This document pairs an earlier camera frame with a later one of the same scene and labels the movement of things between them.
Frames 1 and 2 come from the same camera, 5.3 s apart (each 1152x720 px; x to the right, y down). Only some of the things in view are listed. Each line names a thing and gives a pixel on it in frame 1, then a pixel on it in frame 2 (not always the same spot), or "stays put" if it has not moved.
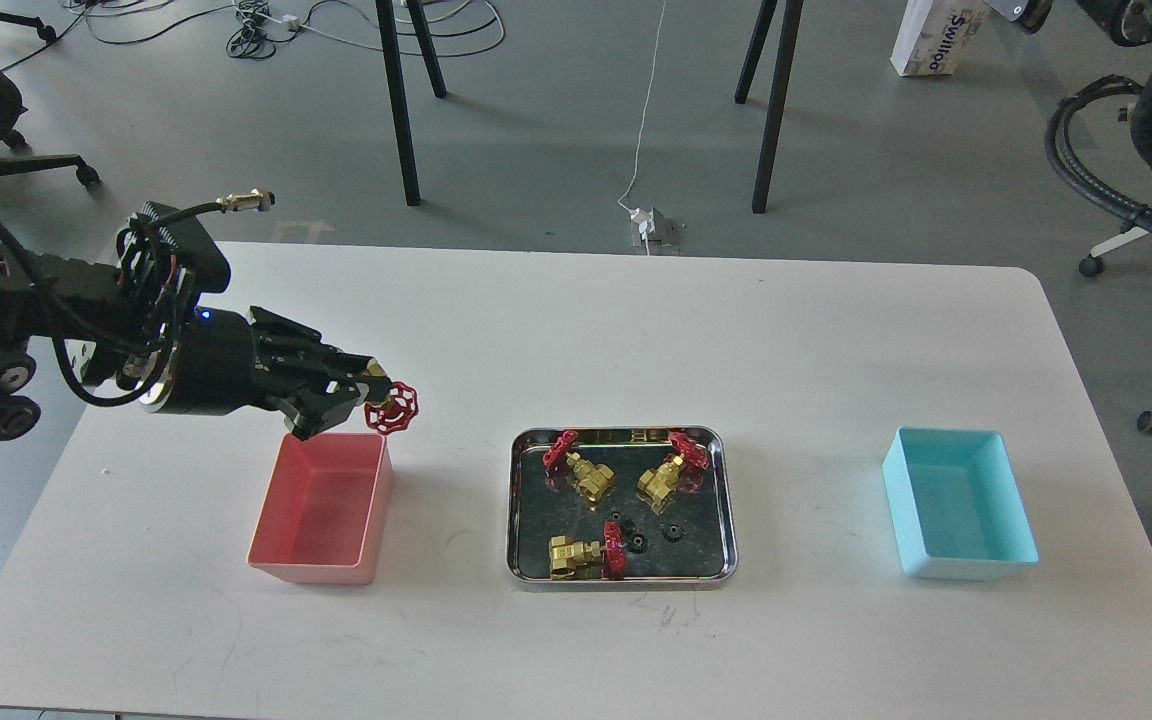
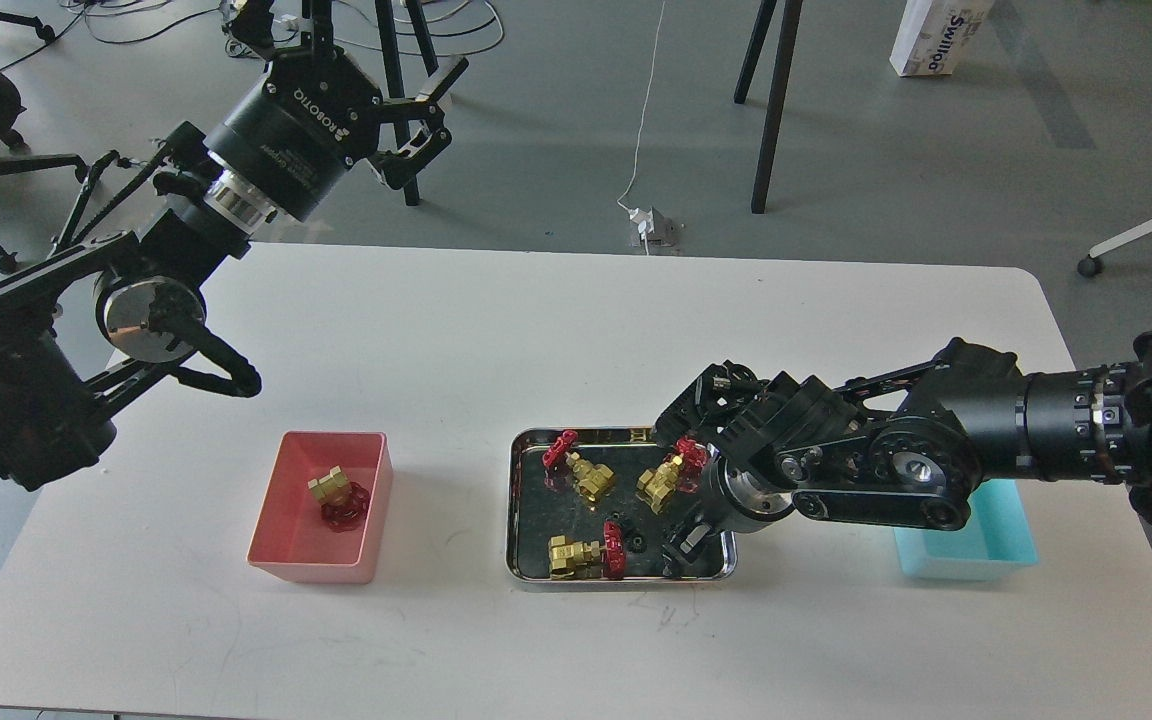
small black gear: x=626 y=524 stays put
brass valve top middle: x=589 y=477 stays put
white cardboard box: x=935 y=36 stays put
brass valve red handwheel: x=394 y=412 to x=344 y=504
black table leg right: x=784 y=69 stays put
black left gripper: x=217 y=361 to x=291 y=142
